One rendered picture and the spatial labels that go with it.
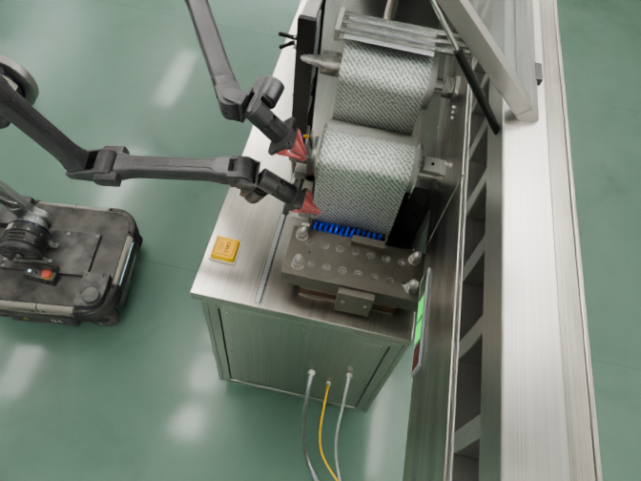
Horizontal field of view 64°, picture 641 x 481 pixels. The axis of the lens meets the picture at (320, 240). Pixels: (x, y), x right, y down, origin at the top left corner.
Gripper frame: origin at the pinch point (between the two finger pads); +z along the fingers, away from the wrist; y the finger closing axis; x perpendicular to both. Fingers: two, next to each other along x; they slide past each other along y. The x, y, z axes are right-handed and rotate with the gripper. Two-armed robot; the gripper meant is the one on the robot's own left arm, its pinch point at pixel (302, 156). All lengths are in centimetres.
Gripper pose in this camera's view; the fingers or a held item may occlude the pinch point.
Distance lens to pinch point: 139.1
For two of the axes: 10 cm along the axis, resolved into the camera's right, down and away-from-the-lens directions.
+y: -1.6, 8.2, -5.4
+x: 7.6, -2.4, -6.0
